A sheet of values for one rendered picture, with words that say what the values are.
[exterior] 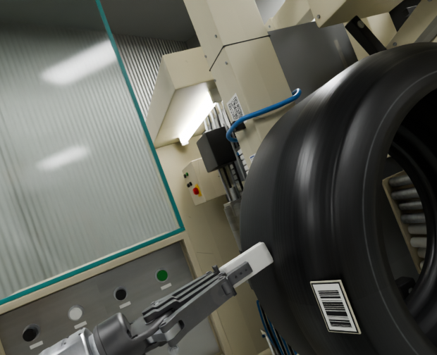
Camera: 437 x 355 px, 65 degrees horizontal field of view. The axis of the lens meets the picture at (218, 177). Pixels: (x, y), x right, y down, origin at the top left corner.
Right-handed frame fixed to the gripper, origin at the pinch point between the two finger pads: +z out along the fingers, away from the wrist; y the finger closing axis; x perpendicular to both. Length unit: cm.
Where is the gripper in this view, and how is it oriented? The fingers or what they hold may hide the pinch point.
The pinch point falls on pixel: (247, 265)
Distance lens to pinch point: 47.8
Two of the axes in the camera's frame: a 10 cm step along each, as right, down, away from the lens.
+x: 4.8, 8.8, 0.0
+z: 8.3, -4.5, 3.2
